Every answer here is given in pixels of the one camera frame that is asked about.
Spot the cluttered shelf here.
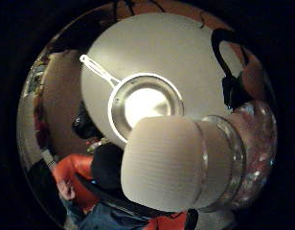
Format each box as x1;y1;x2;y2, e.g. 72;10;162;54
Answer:
22;54;51;106

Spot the black shiny object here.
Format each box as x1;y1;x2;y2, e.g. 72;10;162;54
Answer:
71;101;104;140

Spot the black cable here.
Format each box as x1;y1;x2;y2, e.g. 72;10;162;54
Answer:
198;11;209;30

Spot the steel frying pan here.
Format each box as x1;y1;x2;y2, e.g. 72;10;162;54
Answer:
79;53;186;146

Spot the clear bottle with white cap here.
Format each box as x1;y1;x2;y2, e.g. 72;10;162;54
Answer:
120;100;279;214

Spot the the person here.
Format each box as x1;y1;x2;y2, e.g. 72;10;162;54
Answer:
26;140;200;230

